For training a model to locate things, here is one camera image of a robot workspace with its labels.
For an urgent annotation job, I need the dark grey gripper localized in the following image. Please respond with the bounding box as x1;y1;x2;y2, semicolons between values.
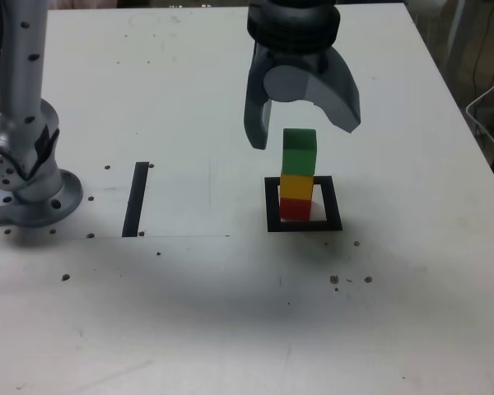
243;40;363;151

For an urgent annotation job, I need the green cube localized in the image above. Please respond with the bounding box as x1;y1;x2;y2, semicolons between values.
281;128;317;176

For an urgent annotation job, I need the yellow cube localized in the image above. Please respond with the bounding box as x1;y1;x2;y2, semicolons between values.
279;173;315;202

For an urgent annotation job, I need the red cube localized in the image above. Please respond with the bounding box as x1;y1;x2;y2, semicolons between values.
278;197;313;221

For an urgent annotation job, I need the black tape square outline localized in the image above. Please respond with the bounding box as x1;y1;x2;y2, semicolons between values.
263;175;343;234

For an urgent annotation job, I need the black tape strip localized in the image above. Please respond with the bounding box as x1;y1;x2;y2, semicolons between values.
121;161;151;239

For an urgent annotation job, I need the white cable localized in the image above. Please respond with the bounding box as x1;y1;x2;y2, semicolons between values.
465;67;494;154

